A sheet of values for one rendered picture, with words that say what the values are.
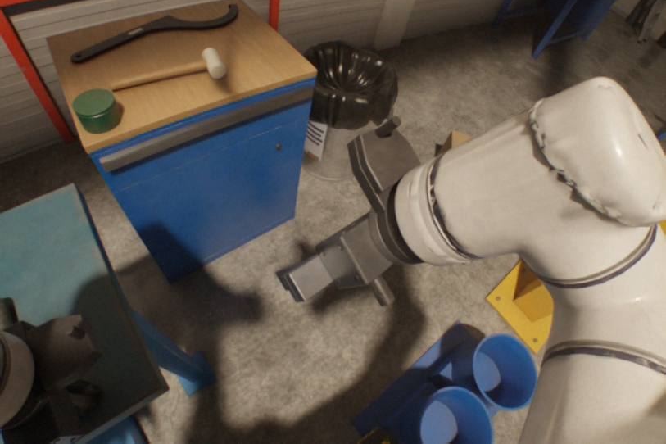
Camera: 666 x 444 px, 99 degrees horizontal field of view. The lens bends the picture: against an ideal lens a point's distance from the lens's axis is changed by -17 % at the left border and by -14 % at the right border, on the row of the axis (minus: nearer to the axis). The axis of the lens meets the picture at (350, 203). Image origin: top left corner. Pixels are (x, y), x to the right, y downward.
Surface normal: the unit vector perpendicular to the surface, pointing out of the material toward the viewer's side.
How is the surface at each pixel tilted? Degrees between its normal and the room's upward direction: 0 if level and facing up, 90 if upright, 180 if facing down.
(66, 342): 0
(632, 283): 53
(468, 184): 71
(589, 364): 60
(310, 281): 24
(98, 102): 0
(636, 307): 34
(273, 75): 0
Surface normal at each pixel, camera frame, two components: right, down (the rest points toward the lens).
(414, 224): -0.77, 0.24
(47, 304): 0.21, -0.55
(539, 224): -0.53, 0.63
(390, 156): 0.53, -0.28
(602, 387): -0.53, -0.77
